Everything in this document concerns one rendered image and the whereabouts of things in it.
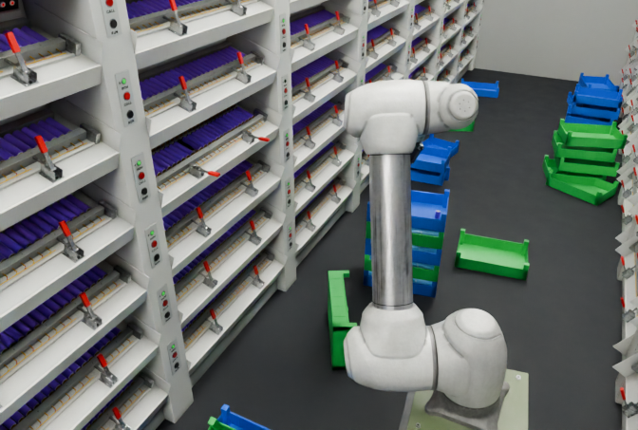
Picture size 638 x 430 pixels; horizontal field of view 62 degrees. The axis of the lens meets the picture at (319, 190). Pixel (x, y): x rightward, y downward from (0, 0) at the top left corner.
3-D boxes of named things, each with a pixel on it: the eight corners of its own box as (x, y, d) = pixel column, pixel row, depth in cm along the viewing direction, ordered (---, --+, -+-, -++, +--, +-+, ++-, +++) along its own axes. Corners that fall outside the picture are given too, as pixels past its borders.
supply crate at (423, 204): (447, 206, 219) (449, 189, 215) (443, 233, 202) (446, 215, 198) (375, 196, 225) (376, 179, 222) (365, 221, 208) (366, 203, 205)
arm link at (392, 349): (438, 402, 125) (345, 403, 126) (426, 376, 141) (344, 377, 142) (432, 73, 121) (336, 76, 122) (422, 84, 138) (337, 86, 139)
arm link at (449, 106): (470, 81, 137) (417, 83, 137) (489, 75, 119) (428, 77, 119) (469, 132, 138) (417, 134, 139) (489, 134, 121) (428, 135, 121)
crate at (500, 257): (525, 253, 243) (529, 239, 240) (525, 280, 227) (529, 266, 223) (459, 242, 252) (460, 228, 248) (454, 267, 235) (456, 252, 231)
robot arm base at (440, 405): (513, 376, 146) (516, 361, 143) (496, 440, 129) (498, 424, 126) (447, 354, 153) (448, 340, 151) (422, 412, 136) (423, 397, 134)
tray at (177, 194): (275, 138, 187) (283, 115, 181) (159, 220, 140) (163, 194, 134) (230, 110, 191) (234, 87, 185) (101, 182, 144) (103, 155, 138)
